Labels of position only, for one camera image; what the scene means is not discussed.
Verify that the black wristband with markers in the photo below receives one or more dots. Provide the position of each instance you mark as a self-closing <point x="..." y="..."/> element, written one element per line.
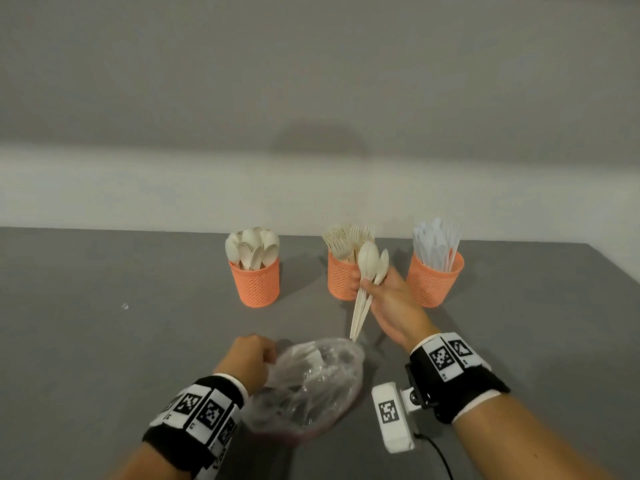
<point x="200" y="419"/>
<point x="460" y="379"/>

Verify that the bunch of white knives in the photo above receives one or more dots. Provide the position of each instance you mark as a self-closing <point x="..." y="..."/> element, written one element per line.
<point x="435" y="242"/>

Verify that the clear plastic bag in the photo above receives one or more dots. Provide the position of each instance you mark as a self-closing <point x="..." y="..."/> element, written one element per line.
<point x="305" y="389"/>

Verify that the person's left forearm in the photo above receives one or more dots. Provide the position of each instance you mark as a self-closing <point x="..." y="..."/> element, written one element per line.
<point x="150" y="462"/>

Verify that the person's right thumb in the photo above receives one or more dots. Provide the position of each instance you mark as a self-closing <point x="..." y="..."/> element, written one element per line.
<point x="384" y="293"/>

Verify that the bunch of cream forks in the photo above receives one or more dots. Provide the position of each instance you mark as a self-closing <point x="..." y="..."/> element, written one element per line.
<point x="345" y="239"/>

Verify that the person's right forearm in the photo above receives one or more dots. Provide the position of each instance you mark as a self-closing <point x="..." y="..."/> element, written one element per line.
<point x="525" y="439"/>

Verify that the bunch of cream spoons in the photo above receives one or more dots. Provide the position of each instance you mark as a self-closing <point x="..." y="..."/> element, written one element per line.
<point x="250" y="247"/>

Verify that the narrow cream spoon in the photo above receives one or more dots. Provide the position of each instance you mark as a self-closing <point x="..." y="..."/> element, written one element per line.
<point x="383" y="267"/>

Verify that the person's left fingers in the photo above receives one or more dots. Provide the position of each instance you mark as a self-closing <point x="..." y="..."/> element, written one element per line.
<point x="264" y="355"/>

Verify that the person's right hand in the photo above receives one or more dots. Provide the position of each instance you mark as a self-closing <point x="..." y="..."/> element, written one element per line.
<point x="400" y="309"/>

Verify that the orange perforated cup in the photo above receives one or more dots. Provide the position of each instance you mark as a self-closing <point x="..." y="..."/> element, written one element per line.
<point x="430" y="289"/>
<point x="342" y="282"/>
<point x="255" y="289"/>

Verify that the black left wristband with markers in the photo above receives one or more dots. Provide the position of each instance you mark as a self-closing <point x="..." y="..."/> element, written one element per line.
<point x="200" y="419"/>

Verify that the person's left hand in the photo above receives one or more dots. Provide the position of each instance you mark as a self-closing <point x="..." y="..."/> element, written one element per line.
<point x="242" y="357"/>

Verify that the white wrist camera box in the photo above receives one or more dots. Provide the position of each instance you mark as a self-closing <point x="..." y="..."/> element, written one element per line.
<point x="392" y="419"/>

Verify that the large cream spoon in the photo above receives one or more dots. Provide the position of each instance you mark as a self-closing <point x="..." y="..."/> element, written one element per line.
<point x="368" y="259"/>

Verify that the black right wristband with markers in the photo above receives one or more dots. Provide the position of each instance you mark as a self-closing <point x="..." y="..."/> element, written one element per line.
<point x="460" y="379"/>

